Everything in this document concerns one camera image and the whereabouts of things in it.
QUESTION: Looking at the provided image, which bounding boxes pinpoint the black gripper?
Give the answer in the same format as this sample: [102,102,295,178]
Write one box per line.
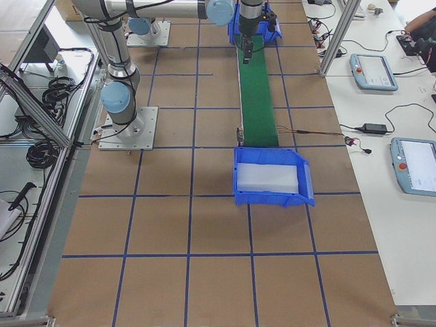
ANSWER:
[241,33,253,64]

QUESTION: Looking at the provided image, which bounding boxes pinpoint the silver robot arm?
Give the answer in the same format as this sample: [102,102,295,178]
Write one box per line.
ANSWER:
[125,1,262,64]
[73,1,235,136]

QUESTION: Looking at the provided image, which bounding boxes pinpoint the left blue plastic bin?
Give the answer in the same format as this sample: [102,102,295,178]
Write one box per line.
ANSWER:
[227,1,283,45]

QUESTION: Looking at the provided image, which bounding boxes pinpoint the blue plastic bin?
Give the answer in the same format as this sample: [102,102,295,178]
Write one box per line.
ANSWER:
[233,146,315,208]
[227,1,283,45]

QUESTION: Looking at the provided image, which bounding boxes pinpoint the green conveyor belt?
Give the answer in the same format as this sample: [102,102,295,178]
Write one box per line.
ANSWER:
[235,35,279,148]

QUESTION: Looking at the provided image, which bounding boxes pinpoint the right blue plastic bin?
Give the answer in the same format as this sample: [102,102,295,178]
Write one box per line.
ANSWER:
[233,146,315,208]

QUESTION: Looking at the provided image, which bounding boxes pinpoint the white foam pad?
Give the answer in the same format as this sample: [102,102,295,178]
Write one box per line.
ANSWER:
[236,163,298,193]

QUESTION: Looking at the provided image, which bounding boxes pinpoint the upper teach pendant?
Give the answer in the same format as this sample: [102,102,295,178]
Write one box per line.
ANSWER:
[349,54,398,91]

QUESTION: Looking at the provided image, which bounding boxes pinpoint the teach pendant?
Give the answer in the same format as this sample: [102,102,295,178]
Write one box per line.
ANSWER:
[349,54,398,91]
[390,137,435,197]

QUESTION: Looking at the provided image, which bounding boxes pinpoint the black power adapter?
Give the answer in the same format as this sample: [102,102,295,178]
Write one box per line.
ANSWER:
[356,123,388,135]

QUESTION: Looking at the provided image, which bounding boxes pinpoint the lower teach pendant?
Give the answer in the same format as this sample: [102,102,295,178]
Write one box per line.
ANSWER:
[390,137,435,197]

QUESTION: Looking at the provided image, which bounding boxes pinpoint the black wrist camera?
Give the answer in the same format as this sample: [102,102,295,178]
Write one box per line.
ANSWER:
[264,11,277,33]

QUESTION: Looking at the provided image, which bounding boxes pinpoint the red black conveyor wires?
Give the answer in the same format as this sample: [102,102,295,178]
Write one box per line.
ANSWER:
[276,125,346,138]

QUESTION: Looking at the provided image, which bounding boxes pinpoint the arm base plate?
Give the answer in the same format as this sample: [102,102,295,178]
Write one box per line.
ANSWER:
[127,21,171,48]
[98,107,158,151]

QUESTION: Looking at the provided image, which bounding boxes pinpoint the aluminium frame post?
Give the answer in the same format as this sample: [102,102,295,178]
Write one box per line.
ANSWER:
[319,0,360,77]

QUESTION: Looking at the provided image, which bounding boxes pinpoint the coiled black cables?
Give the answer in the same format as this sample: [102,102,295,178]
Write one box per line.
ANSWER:
[41,77,76,110]

